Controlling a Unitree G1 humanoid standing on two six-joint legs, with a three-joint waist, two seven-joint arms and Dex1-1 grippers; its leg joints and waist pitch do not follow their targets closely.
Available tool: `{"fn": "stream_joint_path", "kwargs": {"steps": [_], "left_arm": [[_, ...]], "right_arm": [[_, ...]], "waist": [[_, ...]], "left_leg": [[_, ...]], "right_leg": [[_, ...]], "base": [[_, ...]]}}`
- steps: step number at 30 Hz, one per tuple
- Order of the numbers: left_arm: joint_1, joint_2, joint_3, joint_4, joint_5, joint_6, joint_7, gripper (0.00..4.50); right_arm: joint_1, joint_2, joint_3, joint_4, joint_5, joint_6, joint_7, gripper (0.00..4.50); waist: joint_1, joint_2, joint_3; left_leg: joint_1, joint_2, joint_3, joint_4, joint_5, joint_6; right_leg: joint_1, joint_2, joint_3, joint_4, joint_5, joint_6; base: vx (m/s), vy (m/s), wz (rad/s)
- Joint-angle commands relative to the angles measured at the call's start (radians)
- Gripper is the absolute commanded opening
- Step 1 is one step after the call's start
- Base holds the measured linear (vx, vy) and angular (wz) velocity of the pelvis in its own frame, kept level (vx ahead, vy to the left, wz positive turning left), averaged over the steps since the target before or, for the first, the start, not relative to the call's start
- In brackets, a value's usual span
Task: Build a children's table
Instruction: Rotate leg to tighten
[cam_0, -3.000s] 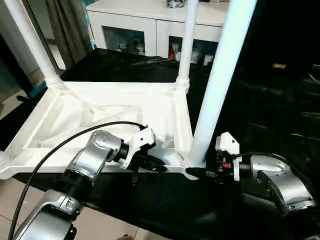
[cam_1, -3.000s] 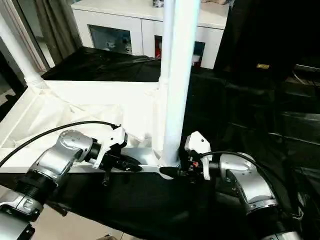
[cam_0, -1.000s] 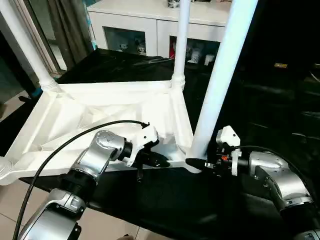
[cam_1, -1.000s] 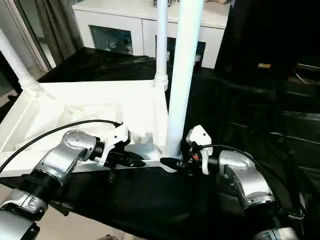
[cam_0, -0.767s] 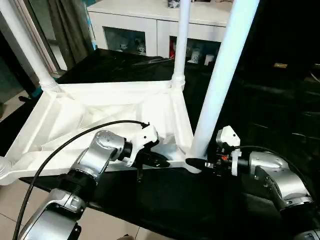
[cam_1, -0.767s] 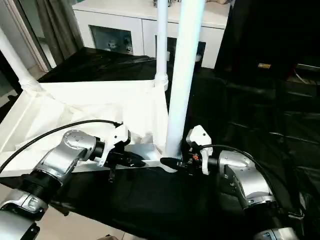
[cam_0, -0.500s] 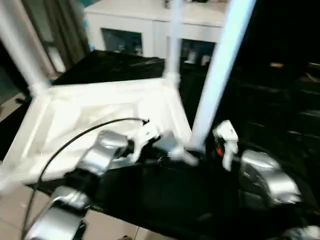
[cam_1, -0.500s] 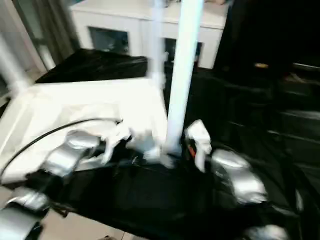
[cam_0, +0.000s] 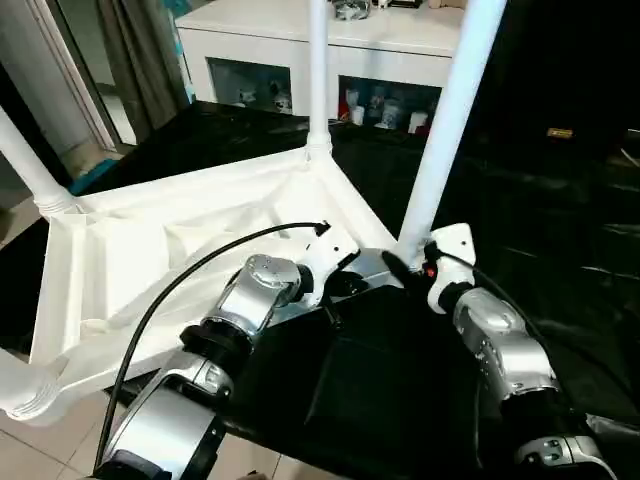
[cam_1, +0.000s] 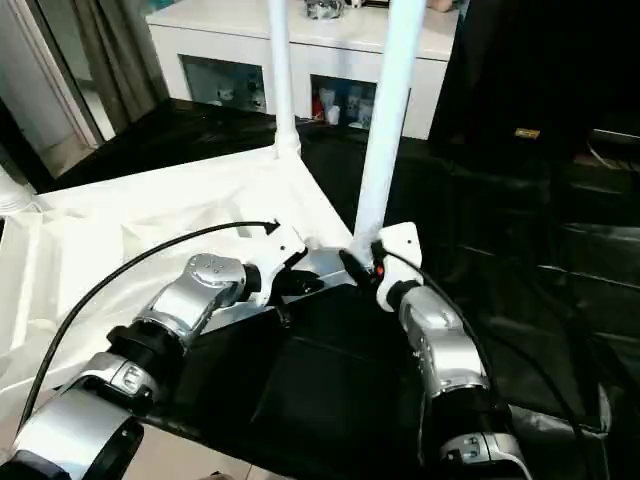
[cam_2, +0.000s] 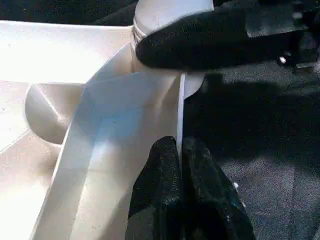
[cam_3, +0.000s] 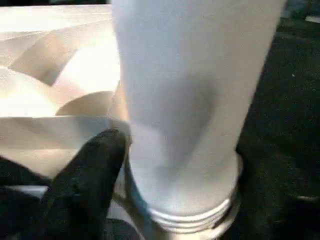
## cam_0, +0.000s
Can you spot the white glass-door cabinet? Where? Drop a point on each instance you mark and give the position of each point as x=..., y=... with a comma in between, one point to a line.
x=275, y=35

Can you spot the dark patterned ornament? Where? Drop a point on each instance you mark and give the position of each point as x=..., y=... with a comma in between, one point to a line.
x=352, y=9

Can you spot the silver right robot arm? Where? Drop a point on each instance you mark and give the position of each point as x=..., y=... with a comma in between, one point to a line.
x=505, y=345

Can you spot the teal blue box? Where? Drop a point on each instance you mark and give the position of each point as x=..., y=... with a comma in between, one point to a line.
x=95, y=175

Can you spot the black cabinet with gold label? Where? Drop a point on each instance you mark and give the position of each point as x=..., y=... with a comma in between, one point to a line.
x=560, y=60

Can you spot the black work mat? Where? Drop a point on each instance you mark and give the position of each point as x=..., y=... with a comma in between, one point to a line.
x=400, y=375

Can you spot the grey curtain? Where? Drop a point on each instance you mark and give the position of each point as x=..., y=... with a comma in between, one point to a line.
x=145, y=65

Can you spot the white sliding door frame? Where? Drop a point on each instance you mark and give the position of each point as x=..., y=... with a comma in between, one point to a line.
x=85, y=75

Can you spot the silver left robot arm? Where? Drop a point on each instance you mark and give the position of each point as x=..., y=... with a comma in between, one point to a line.
x=250, y=295

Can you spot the white plastic table top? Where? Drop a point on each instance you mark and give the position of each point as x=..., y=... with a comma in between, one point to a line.
x=200, y=200

